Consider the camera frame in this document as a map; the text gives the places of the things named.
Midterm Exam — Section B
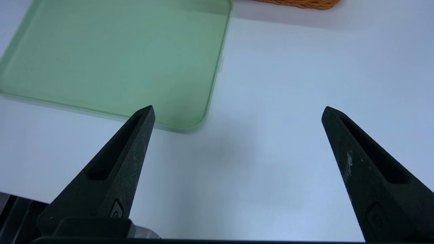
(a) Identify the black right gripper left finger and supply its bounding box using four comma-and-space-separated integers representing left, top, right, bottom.
36, 105, 156, 238

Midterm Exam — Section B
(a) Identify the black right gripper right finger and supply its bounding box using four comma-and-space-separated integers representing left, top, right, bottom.
321, 106, 434, 243

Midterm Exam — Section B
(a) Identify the orange wicker basket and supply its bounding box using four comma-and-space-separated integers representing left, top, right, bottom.
251, 0, 341, 10

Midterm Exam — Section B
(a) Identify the light green plastic tray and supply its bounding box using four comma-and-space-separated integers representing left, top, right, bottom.
0, 0, 234, 132

